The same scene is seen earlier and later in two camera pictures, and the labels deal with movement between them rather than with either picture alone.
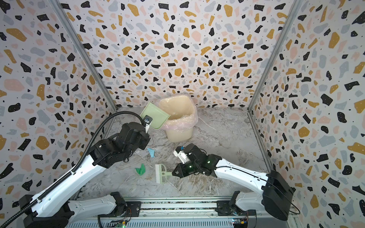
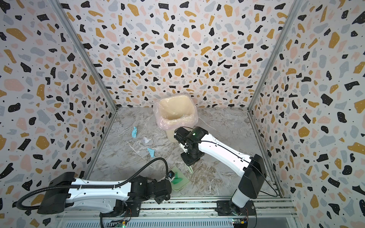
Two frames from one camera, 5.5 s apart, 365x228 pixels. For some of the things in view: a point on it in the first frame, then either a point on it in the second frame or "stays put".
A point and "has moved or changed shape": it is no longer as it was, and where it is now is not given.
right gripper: [181, 170] -> [192, 159]
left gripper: [147, 139] -> [164, 197]
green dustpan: [159, 116] -> [183, 183]
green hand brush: [159, 173] has moved or changed shape
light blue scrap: [151, 151] stays put
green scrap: [141, 170] has moved or changed shape
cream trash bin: [184, 117] stays put
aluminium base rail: [205, 213] stays put
